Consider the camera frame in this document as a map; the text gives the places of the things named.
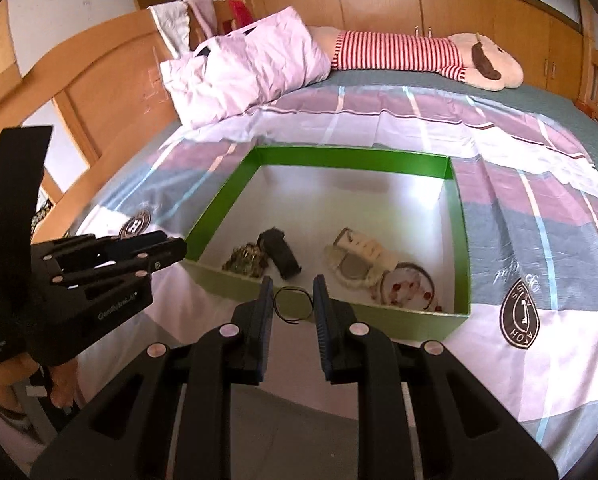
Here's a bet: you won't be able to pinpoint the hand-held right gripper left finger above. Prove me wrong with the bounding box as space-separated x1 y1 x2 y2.
29 275 275 480

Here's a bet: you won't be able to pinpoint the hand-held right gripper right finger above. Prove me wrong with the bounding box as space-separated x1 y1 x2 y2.
312 274 552 480

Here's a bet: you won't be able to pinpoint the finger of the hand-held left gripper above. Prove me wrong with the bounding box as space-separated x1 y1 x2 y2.
32 231 167 271
29 237 188 366

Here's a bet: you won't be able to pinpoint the thin dark ring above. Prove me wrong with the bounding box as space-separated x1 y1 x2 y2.
273 287 314 325

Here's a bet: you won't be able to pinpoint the green crystal bracelet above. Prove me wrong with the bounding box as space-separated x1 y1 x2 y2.
222 242 269 277

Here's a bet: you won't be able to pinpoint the red amber bead bracelet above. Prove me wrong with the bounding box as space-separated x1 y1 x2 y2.
386 270 440 310

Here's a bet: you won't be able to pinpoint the silver bangle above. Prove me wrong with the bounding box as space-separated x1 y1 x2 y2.
379 261 442 311

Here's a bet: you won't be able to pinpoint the green cardboard box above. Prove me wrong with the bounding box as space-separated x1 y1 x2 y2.
181 146 472 343

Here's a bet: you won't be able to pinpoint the person's left hand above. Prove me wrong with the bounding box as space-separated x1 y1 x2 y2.
46 355 87 409

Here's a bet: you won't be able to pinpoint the black wristwatch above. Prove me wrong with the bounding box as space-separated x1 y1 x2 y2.
256 228 301 281

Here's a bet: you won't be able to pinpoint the white wristwatch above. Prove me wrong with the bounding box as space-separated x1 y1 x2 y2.
324 227 399 291

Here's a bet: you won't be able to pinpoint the curved wooden bed board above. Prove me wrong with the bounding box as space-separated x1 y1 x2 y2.
0 10 200 241

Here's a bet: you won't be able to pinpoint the plaid bed sheet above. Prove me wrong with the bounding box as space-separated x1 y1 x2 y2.
86 70 598 466

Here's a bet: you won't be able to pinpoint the white pink towel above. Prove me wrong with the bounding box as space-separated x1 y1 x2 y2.
148 0 221 57

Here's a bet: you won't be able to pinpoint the pink quilt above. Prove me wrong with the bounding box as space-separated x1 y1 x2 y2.
160 6 332 128

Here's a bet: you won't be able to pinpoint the striped plush toy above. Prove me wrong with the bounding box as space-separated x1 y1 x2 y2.
306 27 524 92

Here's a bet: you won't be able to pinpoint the red cloth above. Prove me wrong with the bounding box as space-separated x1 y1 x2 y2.
228 0 253 29

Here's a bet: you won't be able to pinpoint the wooden wall cabinets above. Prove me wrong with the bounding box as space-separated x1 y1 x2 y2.
249 0 584 106

